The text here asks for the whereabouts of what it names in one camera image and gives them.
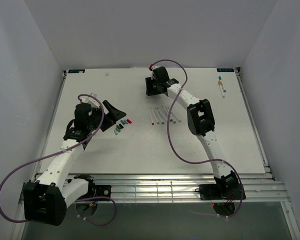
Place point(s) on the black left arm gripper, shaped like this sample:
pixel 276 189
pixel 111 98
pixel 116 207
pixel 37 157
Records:
pixel 116 114

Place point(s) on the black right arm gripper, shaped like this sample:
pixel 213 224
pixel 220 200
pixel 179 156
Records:
pixel 150 90

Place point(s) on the lavender cap marker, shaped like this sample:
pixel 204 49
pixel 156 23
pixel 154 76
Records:
pixel 155 116

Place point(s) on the black cap marker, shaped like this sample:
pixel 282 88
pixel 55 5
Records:
pixel 167 120

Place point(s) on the light green cap marker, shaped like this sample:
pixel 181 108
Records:
pixel 175 117

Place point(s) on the red cap marker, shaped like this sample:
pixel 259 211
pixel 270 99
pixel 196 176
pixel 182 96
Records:
pixel 150 116

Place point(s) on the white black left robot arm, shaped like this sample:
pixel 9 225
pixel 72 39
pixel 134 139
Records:
pixel 47 199

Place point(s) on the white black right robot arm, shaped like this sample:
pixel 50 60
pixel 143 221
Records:
pixel 201 123

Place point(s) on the left corner label sticker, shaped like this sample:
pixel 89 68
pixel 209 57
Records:
pixel 76 71

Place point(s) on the corner label sticker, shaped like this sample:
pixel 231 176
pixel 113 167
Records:
pixel 76 71
pixel 225 70

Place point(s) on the teal cap marker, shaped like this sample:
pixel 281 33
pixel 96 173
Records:
pixel 222 83

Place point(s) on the right corner label sticker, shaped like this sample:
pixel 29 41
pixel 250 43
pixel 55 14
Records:
pixel 225 70

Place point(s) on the orange cap marker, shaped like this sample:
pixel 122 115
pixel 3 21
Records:
pixel 221 88

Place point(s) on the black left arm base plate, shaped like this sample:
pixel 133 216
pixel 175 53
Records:
pixel 102 191

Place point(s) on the aluminium table frame rail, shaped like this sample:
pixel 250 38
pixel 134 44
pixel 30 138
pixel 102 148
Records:
pixel 180 188

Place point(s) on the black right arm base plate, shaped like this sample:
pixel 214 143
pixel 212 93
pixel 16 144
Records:
pixel 216 192

